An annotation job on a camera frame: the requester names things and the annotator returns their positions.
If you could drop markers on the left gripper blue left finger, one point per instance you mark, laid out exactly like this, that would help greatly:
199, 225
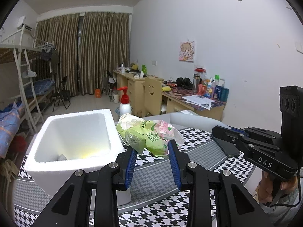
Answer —
127, 162

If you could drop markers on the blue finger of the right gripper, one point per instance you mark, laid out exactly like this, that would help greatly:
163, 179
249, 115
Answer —
238, 131

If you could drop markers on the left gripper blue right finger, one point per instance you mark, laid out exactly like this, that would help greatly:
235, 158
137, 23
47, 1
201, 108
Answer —
178, 162

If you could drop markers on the person's right hand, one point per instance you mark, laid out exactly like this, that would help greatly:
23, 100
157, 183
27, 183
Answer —
265, 187

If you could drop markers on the houndstooth table cloth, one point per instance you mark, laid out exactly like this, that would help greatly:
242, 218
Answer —
155, 199

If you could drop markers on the printed paper sheets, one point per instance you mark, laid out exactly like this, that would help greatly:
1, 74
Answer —
199, 100

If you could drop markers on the white pump lotion bottle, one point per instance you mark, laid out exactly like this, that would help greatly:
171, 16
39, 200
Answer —
125, 107

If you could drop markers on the white foam box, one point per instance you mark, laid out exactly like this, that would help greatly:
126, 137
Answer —
66, 143

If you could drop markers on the wooden desk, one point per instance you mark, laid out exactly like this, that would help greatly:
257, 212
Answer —
173, 99

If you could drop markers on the wooden smiley chair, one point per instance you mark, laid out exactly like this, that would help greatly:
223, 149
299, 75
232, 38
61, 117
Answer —
153, 97

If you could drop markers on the orange bag on floor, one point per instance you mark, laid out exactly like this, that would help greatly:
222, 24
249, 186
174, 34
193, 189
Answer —
97, 93

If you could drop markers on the black folding chair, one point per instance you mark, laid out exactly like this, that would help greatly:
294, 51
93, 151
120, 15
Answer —
62, 95

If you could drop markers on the cartoon girl poster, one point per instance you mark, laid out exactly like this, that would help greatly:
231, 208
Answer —
187, 51

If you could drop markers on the brown curtains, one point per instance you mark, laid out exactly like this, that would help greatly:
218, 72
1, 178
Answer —
88, 46

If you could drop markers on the blue plaid quilt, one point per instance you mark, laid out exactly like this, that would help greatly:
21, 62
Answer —
10, 123

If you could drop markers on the metal bunk bed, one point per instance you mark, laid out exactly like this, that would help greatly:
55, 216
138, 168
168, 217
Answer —
30, 91

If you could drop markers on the white air conditioner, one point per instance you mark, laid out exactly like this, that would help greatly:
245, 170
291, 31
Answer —
21, 23

